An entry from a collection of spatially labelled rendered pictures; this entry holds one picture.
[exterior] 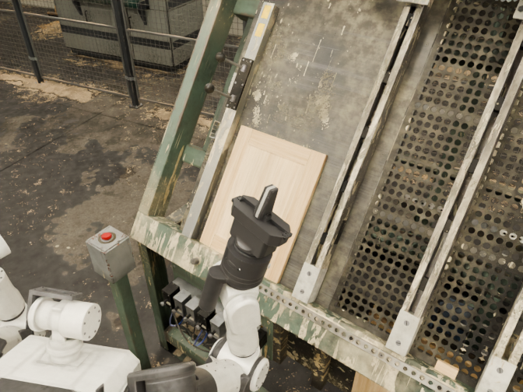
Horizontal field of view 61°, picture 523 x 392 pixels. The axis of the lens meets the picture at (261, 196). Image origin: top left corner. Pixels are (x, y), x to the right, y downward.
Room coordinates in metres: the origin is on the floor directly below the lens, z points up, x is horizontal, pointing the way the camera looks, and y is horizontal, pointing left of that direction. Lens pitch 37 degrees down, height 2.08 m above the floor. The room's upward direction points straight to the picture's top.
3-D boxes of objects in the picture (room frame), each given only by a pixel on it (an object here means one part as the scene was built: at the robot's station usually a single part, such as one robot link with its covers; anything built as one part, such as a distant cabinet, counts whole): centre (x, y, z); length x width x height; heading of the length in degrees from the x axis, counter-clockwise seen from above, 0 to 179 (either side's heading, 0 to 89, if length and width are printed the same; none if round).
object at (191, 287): (1.08, 0.20, 0.69); 0.50 x 0.14 x 0.24; 54
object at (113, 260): (1.28, 0.60, 0.84); 0.12 x 0.12 x 0.18; 54
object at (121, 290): (1.28, 0.60, 0.38); 0.06 x 0.06 x 0.75; 54
